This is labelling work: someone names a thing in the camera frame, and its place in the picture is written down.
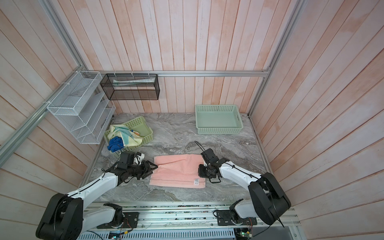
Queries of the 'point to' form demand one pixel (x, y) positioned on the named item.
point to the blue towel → (115, 144)
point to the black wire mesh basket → (131, 86)
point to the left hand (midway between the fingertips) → (156, 171)
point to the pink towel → (178, 171)
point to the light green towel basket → (140, 127)
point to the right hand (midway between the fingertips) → (200, 173)
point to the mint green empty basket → (218, 119)
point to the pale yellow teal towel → (129, 137)
